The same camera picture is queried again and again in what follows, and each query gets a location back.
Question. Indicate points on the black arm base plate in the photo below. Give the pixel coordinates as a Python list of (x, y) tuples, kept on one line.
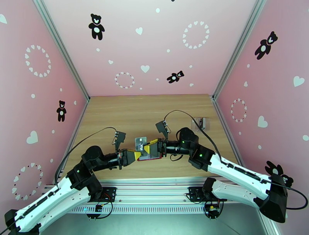
[(109, 193), (193, 193)]

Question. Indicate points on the aluminium table edge rail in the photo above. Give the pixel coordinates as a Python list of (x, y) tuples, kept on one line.
[(227, 130), (75, 129)]

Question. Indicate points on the aluminium frame post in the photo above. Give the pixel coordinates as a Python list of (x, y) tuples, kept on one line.
[(237, 48), (61, 48)]

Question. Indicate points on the circuit board with yellow plug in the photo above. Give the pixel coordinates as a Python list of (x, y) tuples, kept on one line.
[(213, 211)]

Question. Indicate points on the black teddy bear sticker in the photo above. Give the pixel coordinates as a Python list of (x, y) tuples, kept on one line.
[(61, 116), (264, 49), (270, 166)]

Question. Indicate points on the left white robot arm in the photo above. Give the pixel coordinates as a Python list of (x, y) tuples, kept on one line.
[(48, 200)]

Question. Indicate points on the small black circuit board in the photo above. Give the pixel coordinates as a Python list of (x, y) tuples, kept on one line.
[(98, 208)]

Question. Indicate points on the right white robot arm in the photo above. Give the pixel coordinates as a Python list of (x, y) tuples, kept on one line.
[(241, 171)]

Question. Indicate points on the clear acrylic card box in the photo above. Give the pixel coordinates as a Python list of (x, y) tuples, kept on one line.
[(195, 128)]

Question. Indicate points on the black VIP credit card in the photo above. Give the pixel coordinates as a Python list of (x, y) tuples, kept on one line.
[(140, 142)]

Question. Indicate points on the perforated metal strip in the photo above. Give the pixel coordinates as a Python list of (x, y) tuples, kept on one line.
[(154, 209)]

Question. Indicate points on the wide aluminium base rail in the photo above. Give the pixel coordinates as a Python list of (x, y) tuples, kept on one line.
[(154, 190)]

